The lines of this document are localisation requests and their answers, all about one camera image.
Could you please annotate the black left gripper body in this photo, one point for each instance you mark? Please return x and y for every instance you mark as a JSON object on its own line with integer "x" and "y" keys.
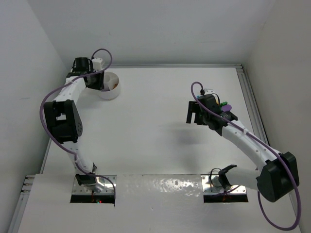
{"x": 97, "y": 81}

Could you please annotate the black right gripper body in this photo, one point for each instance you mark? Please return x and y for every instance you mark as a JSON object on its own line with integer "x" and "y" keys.
{"x": 197, "y": 116}

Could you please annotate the dark purple rounded lego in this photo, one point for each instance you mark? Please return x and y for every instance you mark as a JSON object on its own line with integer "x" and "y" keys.
{"x": 226, "y": 108}

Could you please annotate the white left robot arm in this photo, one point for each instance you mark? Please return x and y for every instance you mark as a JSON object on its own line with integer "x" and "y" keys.
{"x": 61, "y": 120}

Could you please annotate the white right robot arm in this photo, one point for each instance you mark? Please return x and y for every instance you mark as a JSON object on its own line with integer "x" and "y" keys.
{"x": 277, "y": 173}

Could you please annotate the green lego brick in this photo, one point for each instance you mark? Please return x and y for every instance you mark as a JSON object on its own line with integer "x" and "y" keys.
{"x": 223, "y": 104}

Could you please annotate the white round divided container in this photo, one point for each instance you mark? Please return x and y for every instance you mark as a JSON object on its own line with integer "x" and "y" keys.
{"x": 107, "y": 93}

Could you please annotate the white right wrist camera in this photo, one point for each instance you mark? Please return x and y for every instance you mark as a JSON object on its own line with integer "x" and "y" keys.
{"x": 206, "y": 91}

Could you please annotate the aluminium frame rail back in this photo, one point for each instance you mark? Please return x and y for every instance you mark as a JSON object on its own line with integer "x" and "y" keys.
{"x": 236, "y": 66}

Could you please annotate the aluminium frame rail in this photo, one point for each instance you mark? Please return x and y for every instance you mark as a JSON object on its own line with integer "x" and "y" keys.
{"x": 251, "y": 105}
{"x": 236, "y": 66}

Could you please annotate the aluminium frame rail right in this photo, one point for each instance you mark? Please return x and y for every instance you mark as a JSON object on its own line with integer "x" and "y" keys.
{"x": 251, "y": 105}

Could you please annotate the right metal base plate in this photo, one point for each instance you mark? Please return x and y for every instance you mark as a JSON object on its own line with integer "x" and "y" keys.
{"x": 216, "y": 183}

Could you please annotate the metal base plate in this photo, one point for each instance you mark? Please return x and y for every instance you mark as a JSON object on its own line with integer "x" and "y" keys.
{"x": 216, "y": 183}
{"x": 102, "y": 187}

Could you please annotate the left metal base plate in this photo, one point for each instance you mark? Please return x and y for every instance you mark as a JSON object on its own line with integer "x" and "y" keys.
{"x": 102, "y": 187}

